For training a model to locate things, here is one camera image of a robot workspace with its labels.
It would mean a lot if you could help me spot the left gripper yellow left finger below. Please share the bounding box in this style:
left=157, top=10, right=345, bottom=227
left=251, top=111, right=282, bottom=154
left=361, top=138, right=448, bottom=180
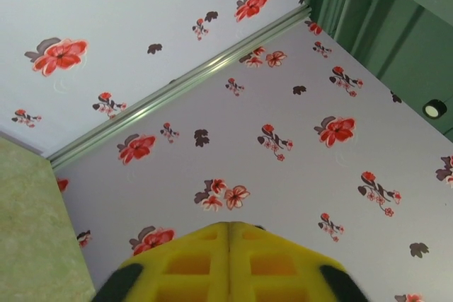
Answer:
left=91, top=221, right=231, bottom=302

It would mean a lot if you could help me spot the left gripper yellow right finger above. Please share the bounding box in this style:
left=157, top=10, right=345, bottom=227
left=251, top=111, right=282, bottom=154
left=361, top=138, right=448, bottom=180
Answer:
left=228, top=221, right=371, bottom=302

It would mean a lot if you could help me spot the black round lamp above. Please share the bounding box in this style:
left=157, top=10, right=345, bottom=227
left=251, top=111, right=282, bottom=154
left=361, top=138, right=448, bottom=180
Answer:
left=421, top=98, right=447, bottom=120

